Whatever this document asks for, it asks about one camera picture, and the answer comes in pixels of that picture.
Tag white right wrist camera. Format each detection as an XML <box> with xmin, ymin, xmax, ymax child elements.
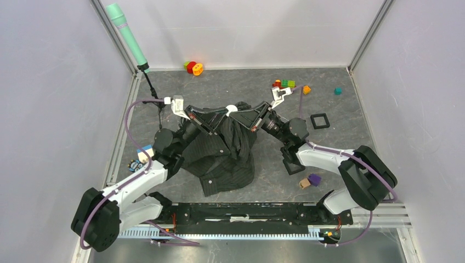
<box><xmin>270</xmin><ymin>87</ymin><xmax>293</xmax><ymax>109</ymax></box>

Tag black square frame far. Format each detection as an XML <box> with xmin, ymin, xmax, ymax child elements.
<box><xmin>310</xmin><ymin>113</ymin><xmax>330</xmax><ymax>130</ymax></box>

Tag white blue toy brick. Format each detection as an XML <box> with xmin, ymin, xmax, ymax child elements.
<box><xmin>137</xmin><ymin>145</ymin><xmax>155</xmax><ymax>164</ymax></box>

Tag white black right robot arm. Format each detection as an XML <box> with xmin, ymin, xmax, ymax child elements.
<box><xmin>226</xmin><ymin>102</ymin><xmax>398</xmax><ymax>224</ymax></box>

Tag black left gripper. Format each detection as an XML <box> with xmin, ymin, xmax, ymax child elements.
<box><xmin>174</xmin><ymin>105</ymin><xmax>230</xmax><ymax>155</ymax></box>

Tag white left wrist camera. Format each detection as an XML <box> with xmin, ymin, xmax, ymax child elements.
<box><xmin>171</xmin><ymin>95</ymin><xmax>190</xmax><ymax>119</ymax></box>

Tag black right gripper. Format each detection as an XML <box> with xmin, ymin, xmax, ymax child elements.
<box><xmin>228</xmin><ymin>101</ymin><xmax>290</xmax><ymax>145</ymax></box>

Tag yellow toy brick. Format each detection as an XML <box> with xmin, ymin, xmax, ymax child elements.
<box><xmin>302</xmin><ymin>85</ymin><xmax>311</xmax><ymax>95</ymax></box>

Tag purple toy brick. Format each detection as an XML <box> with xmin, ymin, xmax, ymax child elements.
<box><xmin>307</xmin><ymin>174</ymin><xmax>321</xmax><ymax>186</ymax></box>

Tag red orange green toy blocks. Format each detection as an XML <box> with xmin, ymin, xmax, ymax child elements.
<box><xmin>184</xmin><ymin>61</ymin><xmax>204</xmax><ymax>76</ymax></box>

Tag red yellow toy car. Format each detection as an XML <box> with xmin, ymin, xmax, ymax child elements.
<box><xmin>272</xmin><ymin>79</ymin><xmax>296</xmax><ymax>89</ymax></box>

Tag wooden letter cube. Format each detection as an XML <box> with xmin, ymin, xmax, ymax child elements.
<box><xmin>299</xmin><ymin>178</ymin><xmax>311</xmax><ymax>189</ymax></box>

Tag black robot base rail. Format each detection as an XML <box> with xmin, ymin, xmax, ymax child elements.
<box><xmin>153</xmin><ymin>202</ymin><xmax>353</xmax><ymax>235</ymax></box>

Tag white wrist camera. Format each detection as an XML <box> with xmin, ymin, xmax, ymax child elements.
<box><xmin>270</xmin><ymin>87</ymin><xmax>293</xmax><ymax>109</ymax></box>
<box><xmin>171</xmin><ymin>95</ymin><xmax>190</xmax><ymax>119</ymax></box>

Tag green foam microphone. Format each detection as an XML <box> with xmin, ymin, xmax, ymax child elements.
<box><xmin>105</xmin><ymin>3</ymin><xmax>150</xmax><ymax>73</ymax></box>

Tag black microphone tripod stand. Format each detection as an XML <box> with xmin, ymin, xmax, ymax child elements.
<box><xmin>142</xmin><ymin>70</ymin><xmax>165</xmax><ymax>129</ymax></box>

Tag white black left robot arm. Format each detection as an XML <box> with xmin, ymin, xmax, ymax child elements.
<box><xmin>71</xmin><ymin>101</ymin><xmax>239</xmax><ymax>252</ymax></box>

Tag blue owl toy figure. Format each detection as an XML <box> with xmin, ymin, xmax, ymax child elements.
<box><xmin>127</xmin><ymin>159</ymin><xmax>144</xmax><ymax>173</ymax></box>

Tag dark grey pinstriped shirt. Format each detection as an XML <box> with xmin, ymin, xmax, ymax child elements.
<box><xmin>182</xmin><ymin>116</ymin><xmax>257</xmax><ymax>197</ymax></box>

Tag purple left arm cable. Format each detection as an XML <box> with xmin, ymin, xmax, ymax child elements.
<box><xmin>79</xmin><ymin>97</ymin><xmax>172</xmax><ymax>251</ymax></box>

